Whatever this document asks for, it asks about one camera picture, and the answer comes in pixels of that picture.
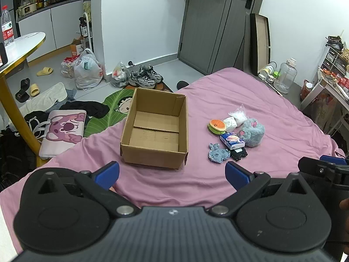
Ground black lace pouch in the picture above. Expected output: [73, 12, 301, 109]
[230, 147, 248, 162]

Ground blue denim fish toy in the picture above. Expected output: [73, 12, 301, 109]
[208, 144, 231, 164]

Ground blue tissue pack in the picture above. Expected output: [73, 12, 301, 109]
[219, 132, 245, 150]

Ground fluffy blue plush toy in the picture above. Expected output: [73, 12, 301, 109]
[237, 118, 265, 148]

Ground white soft bundle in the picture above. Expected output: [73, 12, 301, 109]
[223, 117, 237, 133]

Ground burger plush toy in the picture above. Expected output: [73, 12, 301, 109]
[208, 119, 227, 135]

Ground clear bag white filling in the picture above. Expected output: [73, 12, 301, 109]
[228, 104, 248, 127]

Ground pink bear tote bag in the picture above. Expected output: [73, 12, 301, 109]
[38, 109, 86, 159]

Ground pink bed sheet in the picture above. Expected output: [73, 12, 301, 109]
[0, 67, 346, 254]

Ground black clothes pile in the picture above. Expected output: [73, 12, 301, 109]
[60, 101, 109, 119]

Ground open cardboard box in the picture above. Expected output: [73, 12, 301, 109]
[120, 88, 189, 170]

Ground green leaf cartoon rug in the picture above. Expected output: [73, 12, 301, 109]
[84, 89, 134, 137]

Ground white towel on floor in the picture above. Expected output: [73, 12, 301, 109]
[19, 82, 67, 117]

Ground small clear trash bag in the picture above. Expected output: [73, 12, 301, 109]
[111, 62, 130, 88]

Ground white plastic shopping bag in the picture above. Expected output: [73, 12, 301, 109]
[73, 48, 103, 90]

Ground yellow slipper near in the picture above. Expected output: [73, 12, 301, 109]
[30, 83, 40, 97]

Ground yellow slipper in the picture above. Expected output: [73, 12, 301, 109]
[30, 83, 40, 97]
[36, 67, 53, 76]

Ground grey sneaker left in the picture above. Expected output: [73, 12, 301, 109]
[129, 71, 156, 89]

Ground grey sneaker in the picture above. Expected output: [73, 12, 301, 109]
[140, 65, 163, 83]
[129, 71, 156, 89]

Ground large clear water jug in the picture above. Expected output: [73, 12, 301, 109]
[273, 58, 298, 94]

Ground black slipper pair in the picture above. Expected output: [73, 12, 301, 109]
[15, 78, 30, 103]

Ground black slipper by bed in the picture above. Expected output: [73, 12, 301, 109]
[176, 81, 189, 90]

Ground grey sneaker right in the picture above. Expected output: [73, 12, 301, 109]
[140, 65, 163, 83]

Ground yellow slipper far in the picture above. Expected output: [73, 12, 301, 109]
[36, 67, 53, 76]

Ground white side shelf unit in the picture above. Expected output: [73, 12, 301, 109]
[300, 36, 348, 135]

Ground leaning black framed board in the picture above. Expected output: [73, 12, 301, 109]
[250, 14, 271, 76]

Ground small cardboard box on floor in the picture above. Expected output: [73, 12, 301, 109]
[70, 37, 85, 57]

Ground grey door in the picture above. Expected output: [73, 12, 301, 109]
[178, 0, 263, 75]

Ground dark spray bottle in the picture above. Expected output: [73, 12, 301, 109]
[79, 17, 88, 37]

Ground white round table yellow leg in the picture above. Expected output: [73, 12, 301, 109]
[0, 32, 48, 167]

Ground white kitchen cabinet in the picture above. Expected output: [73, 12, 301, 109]
[18, 0, 83, 62]

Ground red label water bottle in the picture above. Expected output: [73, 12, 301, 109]
[1, 5, 15, 47]

